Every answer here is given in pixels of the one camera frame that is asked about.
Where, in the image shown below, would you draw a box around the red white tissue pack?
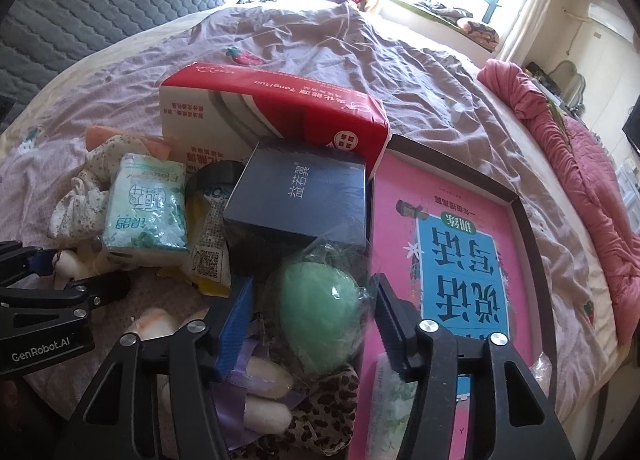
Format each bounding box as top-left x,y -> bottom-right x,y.
159,61 -> 391,171

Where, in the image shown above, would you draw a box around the green egg toy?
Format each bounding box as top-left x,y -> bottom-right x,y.
260,237 -> 376,381

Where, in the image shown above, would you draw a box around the purple bed sheet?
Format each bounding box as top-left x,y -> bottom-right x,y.
0,5 -> 626,460

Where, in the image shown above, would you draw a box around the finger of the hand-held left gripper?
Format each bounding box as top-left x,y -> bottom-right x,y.
62,272 -> 132,313
0,240 -> 58,288

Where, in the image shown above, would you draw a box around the pink quilt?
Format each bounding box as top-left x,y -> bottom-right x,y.
477,59 -> 640,346

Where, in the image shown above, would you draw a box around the yellow snack packet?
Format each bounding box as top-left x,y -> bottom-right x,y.
182,160 -> 246,298

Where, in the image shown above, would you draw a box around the floral cream scrunchie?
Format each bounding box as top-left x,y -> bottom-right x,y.
47,134 -> 151,241

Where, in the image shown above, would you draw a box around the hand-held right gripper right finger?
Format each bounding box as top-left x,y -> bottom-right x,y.
369,272 -> 581,460

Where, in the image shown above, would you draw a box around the clothes on window sill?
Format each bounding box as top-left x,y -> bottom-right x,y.
405,0 -> 473,23

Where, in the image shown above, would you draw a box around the white plush with purple ribbon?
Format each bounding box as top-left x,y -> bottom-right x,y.
215,347 -> 297,441

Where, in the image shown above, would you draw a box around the black screen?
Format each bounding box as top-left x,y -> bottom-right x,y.
622,105 -> 640,156

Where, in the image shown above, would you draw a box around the peach pink cloth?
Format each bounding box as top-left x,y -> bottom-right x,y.
85,126 -> 173,161

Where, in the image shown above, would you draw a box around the grey quilted headboard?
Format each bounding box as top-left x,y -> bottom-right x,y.
0,0 -> 281,106

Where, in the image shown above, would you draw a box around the dark framed tray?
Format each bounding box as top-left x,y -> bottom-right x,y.
345,132 -> 558,460

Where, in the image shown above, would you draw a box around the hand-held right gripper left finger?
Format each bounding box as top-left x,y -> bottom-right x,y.
50,276 -> 256,460

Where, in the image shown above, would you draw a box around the white plastic drawers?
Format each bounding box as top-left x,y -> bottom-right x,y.
615,165 -> 640,231

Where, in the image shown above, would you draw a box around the pink book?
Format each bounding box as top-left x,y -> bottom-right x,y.
350,147 -> 543,460

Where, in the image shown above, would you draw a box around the dark navy box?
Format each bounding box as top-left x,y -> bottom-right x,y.
222,139 -> 368,276

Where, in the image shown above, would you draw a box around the white yellow plush toy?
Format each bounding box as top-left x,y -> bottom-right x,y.
50,240 -> 123,291

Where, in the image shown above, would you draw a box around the patterned cushion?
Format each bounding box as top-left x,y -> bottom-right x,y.
457,17 -> 501,51

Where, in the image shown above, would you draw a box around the leopard print scrunchie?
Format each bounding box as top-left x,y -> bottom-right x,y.
290,370 -> 361,456

